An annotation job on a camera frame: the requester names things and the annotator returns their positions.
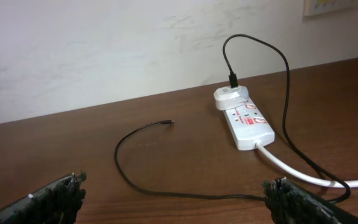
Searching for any white USB charger adapter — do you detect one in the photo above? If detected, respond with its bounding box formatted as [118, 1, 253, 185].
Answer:
[213, 86, 249, 111]

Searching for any white power extension strip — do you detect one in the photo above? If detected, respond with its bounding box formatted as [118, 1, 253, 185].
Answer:
[223, 98, 275, 151]

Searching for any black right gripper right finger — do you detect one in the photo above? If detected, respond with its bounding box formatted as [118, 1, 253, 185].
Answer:
[262, 178, 358, 224]

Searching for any white wall socket plate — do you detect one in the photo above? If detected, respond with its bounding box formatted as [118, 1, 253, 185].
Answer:
[303, 0, 358, 17]

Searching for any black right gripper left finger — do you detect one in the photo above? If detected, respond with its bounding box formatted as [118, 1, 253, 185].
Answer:
[0, 172, 86, 224]

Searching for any black USB charging cable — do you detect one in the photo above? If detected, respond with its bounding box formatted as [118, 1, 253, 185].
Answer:
[114, 34, 351, 204]

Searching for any white power strip cord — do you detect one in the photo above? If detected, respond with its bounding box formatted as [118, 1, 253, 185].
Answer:
[254, 142, 358, 189]

